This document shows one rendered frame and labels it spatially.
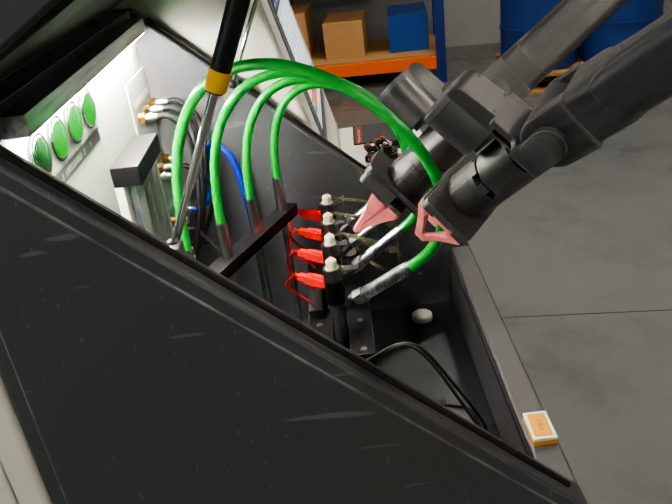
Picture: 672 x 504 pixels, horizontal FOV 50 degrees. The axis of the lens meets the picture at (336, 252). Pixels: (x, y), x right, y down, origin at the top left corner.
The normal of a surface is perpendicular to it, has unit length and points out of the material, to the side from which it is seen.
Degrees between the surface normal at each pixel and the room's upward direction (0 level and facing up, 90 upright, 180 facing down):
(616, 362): 0
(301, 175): 90
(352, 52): 90
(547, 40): 58
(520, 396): 0
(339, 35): 90
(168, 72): 90
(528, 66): 66
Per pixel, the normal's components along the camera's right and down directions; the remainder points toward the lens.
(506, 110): 0.41, -0.39
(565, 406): -0.11, -0.88
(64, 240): 0.04, 0.45
